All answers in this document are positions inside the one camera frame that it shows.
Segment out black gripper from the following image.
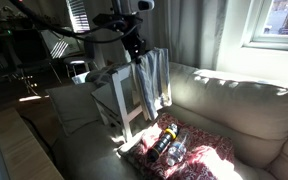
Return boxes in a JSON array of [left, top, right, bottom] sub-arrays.
[[121, 24, 148, 65]]

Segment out grey white striped towel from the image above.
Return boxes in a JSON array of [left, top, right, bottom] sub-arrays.
[[130, 47, 174, 122]]

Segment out small white wooden chair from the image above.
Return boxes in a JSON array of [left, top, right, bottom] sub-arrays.
[[91, 63, 146, 143]]

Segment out cream fabric couch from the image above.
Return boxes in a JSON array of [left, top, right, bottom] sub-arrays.
[[45, 60, 288, 180]]

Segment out grey patterned pillow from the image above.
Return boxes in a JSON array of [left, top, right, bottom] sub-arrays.
[[85, 64, 132, 89]]

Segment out white sheer curtain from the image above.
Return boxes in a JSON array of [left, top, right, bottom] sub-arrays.
[[83, 0, 229, 72]]

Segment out grey seat stool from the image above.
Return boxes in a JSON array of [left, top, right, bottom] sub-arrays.
[[62, 55, 95, 80]]

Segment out white window blinds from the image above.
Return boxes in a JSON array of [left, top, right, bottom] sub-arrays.
[[65, 0, 92, 35]]

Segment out cream throw pillow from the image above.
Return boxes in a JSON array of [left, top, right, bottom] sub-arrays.
[[45, 82, 100, 136]]

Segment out clear plastic water bottle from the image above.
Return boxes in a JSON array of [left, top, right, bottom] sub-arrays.
[[166, 130, 190, 167]]

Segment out light wooden table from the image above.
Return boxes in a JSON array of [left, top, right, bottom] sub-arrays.
[[0, 107, 65, 180]]

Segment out white framed window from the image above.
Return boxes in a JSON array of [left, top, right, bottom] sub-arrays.
[[242, 0, 288, 53]]

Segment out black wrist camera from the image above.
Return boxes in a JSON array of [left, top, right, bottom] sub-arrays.
[[92, 13, 144, 31]]

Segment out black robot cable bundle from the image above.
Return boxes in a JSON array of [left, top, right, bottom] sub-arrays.
[[8, 0, 145, 45]]

